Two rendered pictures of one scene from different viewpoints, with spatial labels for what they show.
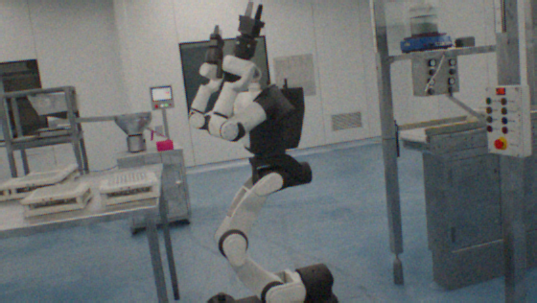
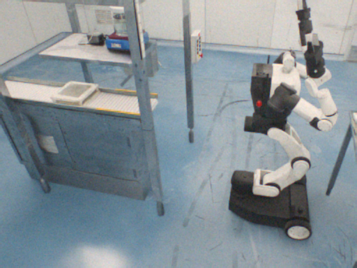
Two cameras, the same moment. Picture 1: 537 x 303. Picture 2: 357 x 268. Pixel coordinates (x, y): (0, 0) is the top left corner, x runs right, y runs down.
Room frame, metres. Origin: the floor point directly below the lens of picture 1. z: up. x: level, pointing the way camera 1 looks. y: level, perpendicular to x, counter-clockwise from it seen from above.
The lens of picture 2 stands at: (3.92, 0.42, 2.09)
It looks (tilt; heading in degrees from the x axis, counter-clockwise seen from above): 35 degrees down; 208
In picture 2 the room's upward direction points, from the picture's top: straight up
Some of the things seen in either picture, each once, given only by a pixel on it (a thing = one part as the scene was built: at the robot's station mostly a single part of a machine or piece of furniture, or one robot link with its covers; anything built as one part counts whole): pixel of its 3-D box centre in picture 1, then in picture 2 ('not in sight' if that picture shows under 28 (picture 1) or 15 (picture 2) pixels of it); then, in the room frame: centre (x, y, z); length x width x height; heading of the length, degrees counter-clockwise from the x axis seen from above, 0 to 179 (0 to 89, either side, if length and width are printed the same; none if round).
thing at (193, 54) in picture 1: (227, 76); not in sight; (7.53, 0.61, 1.43); 1.38 x 0.01 x 1.16; 106
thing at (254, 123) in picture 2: (281, 171); (264, 122); (2.28, -0.02, 0.88); 0.28 x 0.13 x 0.18; 107
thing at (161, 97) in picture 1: (164, 115); not in sight; (4.87, 1.09, 1.07); 0.23 x 0.10 x 0.62; 106
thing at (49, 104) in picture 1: (75, 155); not in sight; (4.98, 2.14, 0.75); 1.43 x 1.06 x 1.50; 106
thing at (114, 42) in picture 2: (426, 43); (127, 39); (2.58, -0.88, 1.43); 0.21 x 0.20 x 0.09; 16
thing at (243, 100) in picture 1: (269, 117); (273, 89); (2.27, 0.01, 1.15); 0.34 x 0.30 x 0.36; 17
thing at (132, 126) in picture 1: (141, 131); not in sight; (4.72, 1.31, 0.95); 0.49 x 0.36 x 0.37; 106
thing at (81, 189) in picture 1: (58, 192); not in sight; (2.01, 0.97, 0.95); 0.25 x 0.24 x 0.02; 11
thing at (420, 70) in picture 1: (434, 75); (140, 59); (2.49, -0.89, 1.25); 0.22 x 0.11 x 0.20; 106
